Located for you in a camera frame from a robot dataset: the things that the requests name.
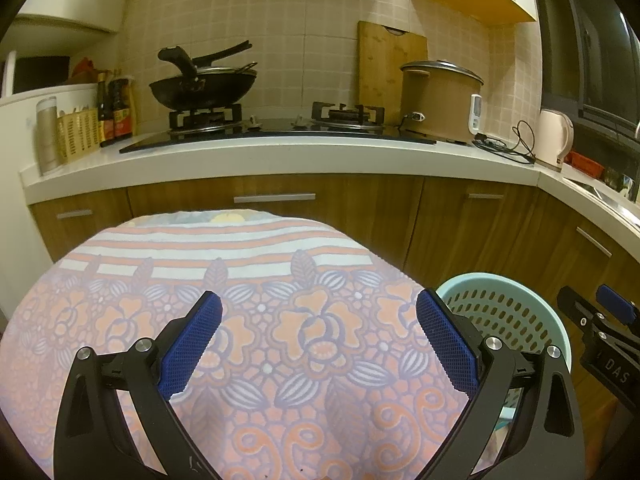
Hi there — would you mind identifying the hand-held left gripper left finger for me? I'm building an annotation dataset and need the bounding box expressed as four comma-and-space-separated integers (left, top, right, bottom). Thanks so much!
52, 290, 223, 480

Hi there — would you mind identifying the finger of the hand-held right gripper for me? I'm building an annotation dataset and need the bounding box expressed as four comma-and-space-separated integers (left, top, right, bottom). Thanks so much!
597, 284, 640, 323
557, 286, 602, 332

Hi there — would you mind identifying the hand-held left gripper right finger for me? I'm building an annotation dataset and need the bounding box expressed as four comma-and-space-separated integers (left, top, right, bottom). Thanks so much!
416, 287, 587, 480

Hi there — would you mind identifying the light blue plastic basket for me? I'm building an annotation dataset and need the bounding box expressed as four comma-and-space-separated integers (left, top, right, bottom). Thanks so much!
434, 272, 572, 466

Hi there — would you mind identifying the floral tablecloth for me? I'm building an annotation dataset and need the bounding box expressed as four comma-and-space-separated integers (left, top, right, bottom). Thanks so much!
0, 209, 506, 480

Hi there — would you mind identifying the steel sink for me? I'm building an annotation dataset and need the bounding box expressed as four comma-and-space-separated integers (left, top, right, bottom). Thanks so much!
575, 177, 640, 222

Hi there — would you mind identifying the red box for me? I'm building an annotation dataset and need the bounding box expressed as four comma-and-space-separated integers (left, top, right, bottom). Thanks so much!
567, 151, 603, 176

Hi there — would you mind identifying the white electric kettle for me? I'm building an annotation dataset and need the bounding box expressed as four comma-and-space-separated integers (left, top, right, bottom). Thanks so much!
535, 108, 575, 171

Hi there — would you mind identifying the white kitchen timer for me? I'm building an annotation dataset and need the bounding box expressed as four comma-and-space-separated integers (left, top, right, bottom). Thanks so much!
469, 94, 484, 136

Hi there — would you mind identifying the black gas stove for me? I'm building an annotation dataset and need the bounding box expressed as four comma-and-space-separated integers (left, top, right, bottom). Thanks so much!
119, 102, 438, 155

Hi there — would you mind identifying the yellow plastic basket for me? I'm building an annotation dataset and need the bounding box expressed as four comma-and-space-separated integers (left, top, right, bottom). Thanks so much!
55, 107, 101, 165

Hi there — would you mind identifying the brown rice cooker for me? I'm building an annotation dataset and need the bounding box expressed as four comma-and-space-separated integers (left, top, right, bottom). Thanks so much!
399, 60, 485, 143

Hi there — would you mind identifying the wide dark sauce bottle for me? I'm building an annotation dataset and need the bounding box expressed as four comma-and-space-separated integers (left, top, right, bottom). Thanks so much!
110, 69, 135, 141

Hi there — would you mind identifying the slim dark sauce bottle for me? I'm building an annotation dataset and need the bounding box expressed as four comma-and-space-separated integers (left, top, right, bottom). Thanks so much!
96, 72, 116, 148

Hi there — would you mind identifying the black wok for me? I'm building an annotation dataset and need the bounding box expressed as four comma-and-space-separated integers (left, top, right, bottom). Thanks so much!
149, 40, 258, 111

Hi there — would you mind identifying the white refrigerator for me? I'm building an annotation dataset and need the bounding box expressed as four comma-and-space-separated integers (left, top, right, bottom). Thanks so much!
0, 50, 101, 311

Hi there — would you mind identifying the dark window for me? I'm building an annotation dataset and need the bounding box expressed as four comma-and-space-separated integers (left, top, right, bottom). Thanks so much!
530, 0, 640, 141

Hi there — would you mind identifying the wooden cutting board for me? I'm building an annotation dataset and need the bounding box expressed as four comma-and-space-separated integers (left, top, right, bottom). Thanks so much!
357, 21, 429, 118

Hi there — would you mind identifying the red bag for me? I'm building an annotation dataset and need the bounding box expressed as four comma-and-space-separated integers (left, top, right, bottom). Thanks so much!
67, 56, 98, 85

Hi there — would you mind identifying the black power cable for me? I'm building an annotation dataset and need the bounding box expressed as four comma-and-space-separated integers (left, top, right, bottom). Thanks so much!
472, 120, 537, 165

